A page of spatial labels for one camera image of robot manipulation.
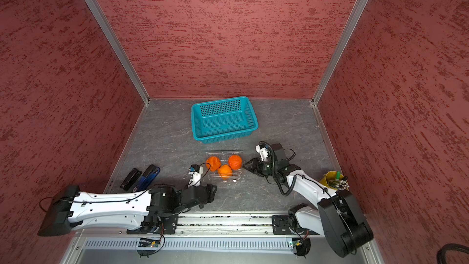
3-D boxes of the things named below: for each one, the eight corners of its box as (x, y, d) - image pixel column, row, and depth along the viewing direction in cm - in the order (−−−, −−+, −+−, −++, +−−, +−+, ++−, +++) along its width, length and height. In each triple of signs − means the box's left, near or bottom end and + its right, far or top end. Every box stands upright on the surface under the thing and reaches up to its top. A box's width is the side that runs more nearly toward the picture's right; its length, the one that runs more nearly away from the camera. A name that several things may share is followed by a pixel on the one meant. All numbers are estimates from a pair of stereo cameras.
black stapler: (123, 189, 85) (118, 186, 82) (136, 170, 92) (132, 167, 88) (131, 192, 85) (126, 189, 81) (143, 173, 91) (139, 169, 87)
